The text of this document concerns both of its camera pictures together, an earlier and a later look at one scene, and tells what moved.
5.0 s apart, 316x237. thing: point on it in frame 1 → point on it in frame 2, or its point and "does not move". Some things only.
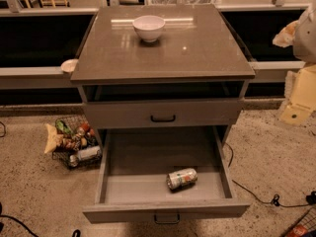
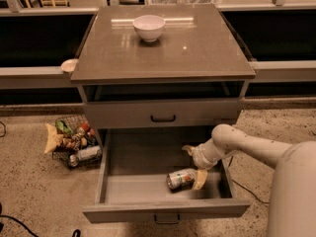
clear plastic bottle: x=94 y=151 does not move
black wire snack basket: x=77 y=142 does not move
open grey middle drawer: x=161 y=173 does not move
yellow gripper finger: x=285 y=37 → x=190 y=149
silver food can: x=181 y=179 does not move
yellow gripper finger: x=294 y=115 → x=200 y=178
